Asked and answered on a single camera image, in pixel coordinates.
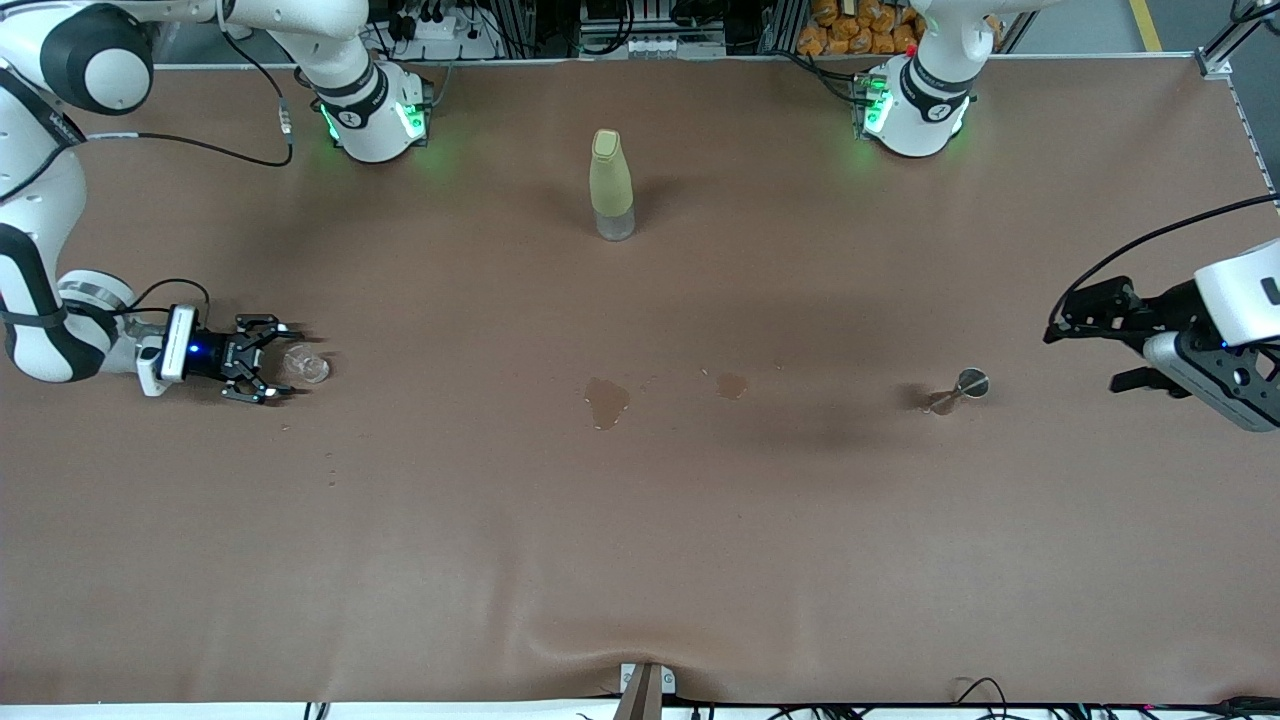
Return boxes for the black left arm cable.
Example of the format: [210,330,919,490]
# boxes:
[1045,193,1280,331]

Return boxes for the large brown liquid puddle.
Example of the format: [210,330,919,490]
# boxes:
[585,378,632,432]

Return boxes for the grey connector strip device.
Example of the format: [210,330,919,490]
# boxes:
[580,30,728,59]

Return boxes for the yellow-green bottle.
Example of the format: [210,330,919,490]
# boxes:
[589,128,637,242]

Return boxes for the orange snack packs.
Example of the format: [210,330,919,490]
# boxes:
[797,0,921,56]

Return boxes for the black looped floor cable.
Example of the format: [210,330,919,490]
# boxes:
[955,678,1011,720]

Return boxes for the metal table edge bracket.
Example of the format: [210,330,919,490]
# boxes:
[620,662,676,720]

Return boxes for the brown table cloth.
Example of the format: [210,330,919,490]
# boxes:
[0,55,1280,706]

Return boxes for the metal jigger measuring cup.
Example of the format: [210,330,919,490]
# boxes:
[925,368,991,416]

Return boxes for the aluminium frame post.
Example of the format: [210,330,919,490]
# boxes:
[1195,0,1280,79]

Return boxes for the white power strip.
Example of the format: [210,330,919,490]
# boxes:
[385,5,501,61]

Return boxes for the clear glass cup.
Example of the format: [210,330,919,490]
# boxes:
[283,344,331,385]

